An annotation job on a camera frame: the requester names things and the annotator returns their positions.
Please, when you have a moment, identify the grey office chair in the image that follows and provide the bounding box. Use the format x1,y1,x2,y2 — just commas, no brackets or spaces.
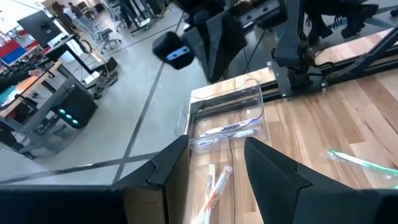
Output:
92,27,123,54

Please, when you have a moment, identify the orange toothbrush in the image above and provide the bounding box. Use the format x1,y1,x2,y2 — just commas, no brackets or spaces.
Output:
190,165,234,224

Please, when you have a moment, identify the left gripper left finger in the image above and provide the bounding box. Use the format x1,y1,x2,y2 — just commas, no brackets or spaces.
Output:
0,135,190,224

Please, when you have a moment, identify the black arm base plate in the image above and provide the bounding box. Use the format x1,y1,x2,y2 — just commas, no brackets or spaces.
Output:
266,58,330,99

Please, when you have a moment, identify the black computer tower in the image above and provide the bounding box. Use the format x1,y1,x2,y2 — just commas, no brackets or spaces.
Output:
50,85,99,130

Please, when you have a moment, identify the black desk monitor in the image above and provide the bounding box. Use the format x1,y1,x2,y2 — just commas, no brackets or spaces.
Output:
16,10,63,48

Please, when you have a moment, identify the green toothbrush in clear wrapper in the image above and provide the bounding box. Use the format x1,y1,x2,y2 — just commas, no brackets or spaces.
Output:
322,147,398,190

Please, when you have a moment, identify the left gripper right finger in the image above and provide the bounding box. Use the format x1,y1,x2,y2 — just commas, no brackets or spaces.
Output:
244,137,398,224

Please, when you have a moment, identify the person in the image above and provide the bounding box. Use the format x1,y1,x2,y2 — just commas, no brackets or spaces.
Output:
68,2,91,30
51,1,75,29

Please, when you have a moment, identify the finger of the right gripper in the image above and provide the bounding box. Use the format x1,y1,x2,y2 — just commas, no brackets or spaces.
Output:
206,12,248,84
182,26,215,82

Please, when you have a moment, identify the grey desk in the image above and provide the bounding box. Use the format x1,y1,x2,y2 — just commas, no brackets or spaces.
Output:
0,60,94,160

